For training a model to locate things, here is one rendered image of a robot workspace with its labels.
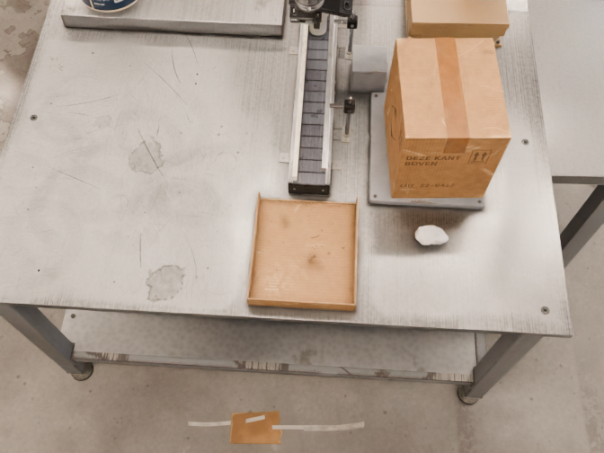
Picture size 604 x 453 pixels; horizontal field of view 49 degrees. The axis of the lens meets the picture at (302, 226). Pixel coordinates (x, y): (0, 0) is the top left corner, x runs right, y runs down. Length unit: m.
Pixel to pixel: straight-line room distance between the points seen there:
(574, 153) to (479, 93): 0.44
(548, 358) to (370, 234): 1.10
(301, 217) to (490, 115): 0.53
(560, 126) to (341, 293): 0.81
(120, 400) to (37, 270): 0.84
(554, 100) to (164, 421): 1.64
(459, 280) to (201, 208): 0.68
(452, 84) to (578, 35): 0.72
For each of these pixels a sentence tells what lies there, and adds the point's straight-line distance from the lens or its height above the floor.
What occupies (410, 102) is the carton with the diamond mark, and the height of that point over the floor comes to 1.12.
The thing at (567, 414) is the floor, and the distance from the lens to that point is 2.56.
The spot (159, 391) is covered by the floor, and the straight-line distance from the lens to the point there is 2.45.
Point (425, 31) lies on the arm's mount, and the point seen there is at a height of 0.89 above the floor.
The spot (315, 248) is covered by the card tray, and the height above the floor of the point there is 0.83.
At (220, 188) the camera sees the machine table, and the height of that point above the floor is 0.83.
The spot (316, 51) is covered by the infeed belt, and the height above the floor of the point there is 0.88.
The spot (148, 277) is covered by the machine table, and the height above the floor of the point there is 0.83.
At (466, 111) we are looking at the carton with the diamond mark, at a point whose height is 1.12.
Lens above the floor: 2.33
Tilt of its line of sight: 62 degrees down
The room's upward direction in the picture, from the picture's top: straight up
